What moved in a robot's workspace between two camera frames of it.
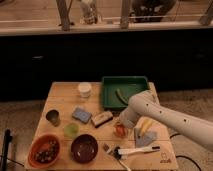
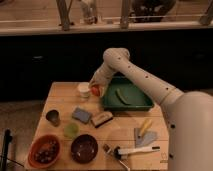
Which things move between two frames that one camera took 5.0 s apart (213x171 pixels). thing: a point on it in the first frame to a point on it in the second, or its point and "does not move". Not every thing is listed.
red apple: x=120 y=130 to x=95 y=91
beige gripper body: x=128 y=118 to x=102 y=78
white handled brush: x=121 y=154 does not move
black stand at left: x=8 y=137 does not move
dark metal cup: x=53 y=117 does not move
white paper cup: x=84 y=89 does not move
